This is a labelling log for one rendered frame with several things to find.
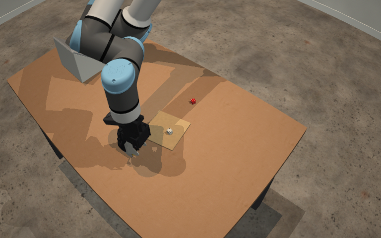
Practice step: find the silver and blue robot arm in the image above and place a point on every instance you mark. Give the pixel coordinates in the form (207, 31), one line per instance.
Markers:
(115, 37)

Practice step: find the tan square mat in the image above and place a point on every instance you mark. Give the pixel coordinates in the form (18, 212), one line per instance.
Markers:
(158, 129)

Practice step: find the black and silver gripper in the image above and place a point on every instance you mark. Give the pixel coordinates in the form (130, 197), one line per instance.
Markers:
(133, 135)

